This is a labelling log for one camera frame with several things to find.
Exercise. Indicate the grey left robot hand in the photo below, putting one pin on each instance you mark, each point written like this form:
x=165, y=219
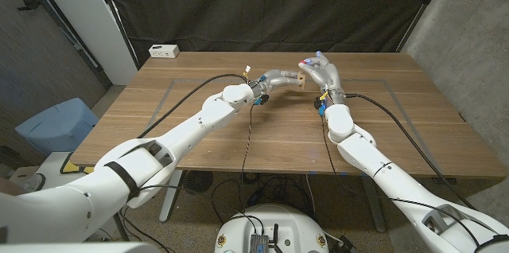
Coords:
x=276, y=80

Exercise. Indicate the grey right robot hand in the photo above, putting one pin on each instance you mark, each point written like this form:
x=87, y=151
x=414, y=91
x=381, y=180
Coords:
x=328, y=76

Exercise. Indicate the wooden block with holes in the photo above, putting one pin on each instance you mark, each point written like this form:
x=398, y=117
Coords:
x=301, y=80

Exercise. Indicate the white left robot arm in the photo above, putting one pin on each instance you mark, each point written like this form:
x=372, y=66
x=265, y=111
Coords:
x=159, y=157

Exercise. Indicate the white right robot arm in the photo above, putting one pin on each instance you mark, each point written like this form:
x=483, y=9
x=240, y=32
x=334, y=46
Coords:
x=378, y=165

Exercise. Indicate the black backdrop curtain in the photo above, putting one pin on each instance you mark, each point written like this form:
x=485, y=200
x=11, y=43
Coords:
x=270, y=6

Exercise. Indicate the white power strip box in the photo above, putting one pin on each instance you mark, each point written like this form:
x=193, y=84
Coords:
x=164, y=51

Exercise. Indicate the black backdrop stand pole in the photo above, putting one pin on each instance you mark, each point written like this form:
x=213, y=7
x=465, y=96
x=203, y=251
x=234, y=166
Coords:
x=115, y=14
x=421, y=6

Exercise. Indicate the black floor fan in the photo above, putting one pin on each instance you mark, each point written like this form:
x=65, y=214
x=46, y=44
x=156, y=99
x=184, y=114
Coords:
x=196, y=181

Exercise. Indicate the grey table leg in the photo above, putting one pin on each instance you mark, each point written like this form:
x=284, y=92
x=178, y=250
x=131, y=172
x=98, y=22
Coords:
x=374, y=209

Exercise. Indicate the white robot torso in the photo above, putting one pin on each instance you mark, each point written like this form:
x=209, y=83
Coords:
x=286, y=225

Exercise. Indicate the white table leg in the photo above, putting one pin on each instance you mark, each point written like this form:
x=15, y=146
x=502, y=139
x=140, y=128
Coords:
x=171, y=201

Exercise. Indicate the grey ribbed torso module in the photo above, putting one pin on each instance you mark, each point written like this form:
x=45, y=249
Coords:
x=258, y=243

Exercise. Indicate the white pillar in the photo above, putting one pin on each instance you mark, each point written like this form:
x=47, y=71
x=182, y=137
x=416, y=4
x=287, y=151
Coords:
x=87, y=18

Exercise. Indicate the yellow floor object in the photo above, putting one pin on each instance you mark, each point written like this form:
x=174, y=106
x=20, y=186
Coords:
x=73, y=167

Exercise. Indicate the blue plastic bin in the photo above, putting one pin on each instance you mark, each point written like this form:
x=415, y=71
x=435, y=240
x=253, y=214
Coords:
x=59, y=125

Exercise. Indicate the dark grey door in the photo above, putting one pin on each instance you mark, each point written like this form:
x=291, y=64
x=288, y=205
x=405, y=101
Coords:
x=40, y=54

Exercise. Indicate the person's bare leg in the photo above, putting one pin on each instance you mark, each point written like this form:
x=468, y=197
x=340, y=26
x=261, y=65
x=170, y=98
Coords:
x=10, y=189

